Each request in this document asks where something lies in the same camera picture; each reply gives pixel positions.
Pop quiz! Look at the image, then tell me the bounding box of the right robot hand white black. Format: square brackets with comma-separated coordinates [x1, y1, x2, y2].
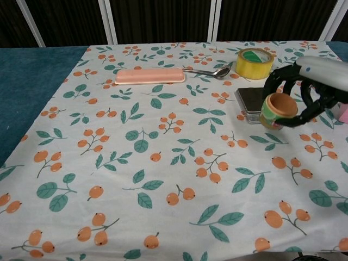
[262, 55, 348, 129]

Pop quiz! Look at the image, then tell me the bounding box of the small orange green cup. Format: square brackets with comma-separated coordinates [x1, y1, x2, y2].
[260, 92, 299, 131]

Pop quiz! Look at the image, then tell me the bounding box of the silver digital scale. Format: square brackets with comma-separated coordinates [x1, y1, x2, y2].
[234, 86, 276, 125]

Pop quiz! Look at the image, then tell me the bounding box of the pink block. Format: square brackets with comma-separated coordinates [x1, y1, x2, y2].
[337, 103, 348, 123]

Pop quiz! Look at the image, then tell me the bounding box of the yellow tape roll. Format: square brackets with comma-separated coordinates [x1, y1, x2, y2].
[234, 48, 275, 80]

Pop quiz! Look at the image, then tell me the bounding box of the metal spoon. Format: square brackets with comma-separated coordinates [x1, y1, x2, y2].
[181, 66, 232, 78]

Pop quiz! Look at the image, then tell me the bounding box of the pink oblong case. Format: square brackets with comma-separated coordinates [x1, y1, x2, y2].
[115, 68, 187, 85]

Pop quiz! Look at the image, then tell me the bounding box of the floral white tablecloth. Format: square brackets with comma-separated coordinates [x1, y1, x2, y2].
[0, 40, 348, 261]

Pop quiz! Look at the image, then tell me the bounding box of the white slanted frame post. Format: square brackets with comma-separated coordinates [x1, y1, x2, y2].
[318, 0, 348, 41]
[15, 0, 46, 47]

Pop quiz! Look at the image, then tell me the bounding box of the white upright frame post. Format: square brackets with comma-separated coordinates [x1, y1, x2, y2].
[207, 0, 221, 42]

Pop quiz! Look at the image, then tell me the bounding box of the white double frame post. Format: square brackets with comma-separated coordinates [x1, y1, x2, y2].
[97, 0, 118, 45]

